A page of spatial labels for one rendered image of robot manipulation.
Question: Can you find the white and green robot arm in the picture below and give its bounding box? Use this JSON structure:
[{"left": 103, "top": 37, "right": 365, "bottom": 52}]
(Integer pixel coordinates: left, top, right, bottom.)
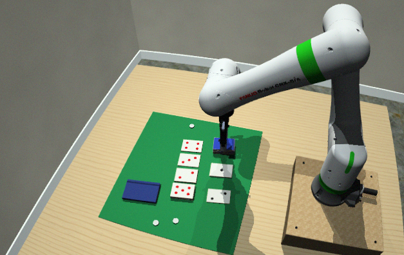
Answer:
[{"left": 198, "top": 4, "right": 378, "bottom": 207}]

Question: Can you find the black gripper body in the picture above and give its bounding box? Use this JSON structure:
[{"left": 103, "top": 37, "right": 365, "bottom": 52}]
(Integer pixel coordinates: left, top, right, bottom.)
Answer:
[{"left": 219, "top": 110, "right": 234, "bottom": 125}]

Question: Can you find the blue rectangular card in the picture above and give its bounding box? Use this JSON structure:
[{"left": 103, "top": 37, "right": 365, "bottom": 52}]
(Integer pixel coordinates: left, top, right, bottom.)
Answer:
[{"left": 213, "top": 137, "right": 235, "bottom": 151}]

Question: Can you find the blue rectangular block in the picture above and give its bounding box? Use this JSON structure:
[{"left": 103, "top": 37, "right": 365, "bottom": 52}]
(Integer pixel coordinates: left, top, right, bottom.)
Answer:
[{"left": 122, "top": 179, "right": 160, "bottom": 203}]

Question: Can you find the green card table mat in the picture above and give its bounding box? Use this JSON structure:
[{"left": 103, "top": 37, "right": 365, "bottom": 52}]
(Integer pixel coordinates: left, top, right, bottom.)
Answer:
[{"left": 98, "top": 111, "right": 263, "bottom": 255}]

